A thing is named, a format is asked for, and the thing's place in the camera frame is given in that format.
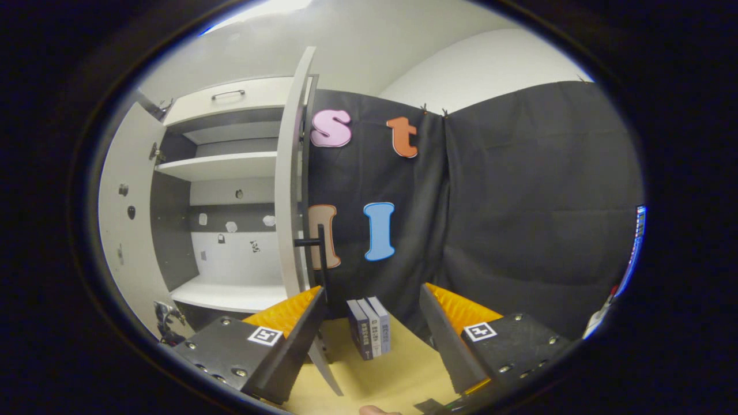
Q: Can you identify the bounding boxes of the dark blue book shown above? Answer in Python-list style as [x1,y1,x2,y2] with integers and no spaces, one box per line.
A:
[346,300,372,361]

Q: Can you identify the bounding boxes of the grey blue book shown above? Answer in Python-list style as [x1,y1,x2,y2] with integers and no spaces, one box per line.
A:
[367,296,393,354]

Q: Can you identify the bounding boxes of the white cabinet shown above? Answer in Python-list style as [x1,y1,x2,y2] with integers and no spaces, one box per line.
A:
[151,76,315,332]

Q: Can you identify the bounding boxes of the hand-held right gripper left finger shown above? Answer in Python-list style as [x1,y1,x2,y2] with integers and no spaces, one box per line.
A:
[170,286,328,406]

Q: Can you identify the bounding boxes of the white cabinet drawer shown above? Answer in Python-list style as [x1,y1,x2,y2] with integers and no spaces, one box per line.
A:
[163,76,312,127]

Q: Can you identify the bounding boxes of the white cabinet door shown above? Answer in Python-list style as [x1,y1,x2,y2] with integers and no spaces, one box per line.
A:
[98,103,194,341]
[274,46,345,397]

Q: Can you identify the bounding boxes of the white spine book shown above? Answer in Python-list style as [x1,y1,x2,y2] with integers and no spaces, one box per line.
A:
[357,299,382,358]

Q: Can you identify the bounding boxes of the white object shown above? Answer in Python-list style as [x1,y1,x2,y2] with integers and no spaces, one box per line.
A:
[582,287,617,341]

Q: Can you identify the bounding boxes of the white cabinet shelf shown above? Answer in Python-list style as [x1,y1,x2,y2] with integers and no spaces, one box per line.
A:
[155,152,278,182]

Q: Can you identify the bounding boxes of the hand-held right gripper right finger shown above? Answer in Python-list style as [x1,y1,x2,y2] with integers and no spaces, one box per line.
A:
[419,283,573,403]

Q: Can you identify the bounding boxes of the black backdrop cloth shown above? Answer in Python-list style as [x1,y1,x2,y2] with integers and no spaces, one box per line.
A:
[300,81,645,346]

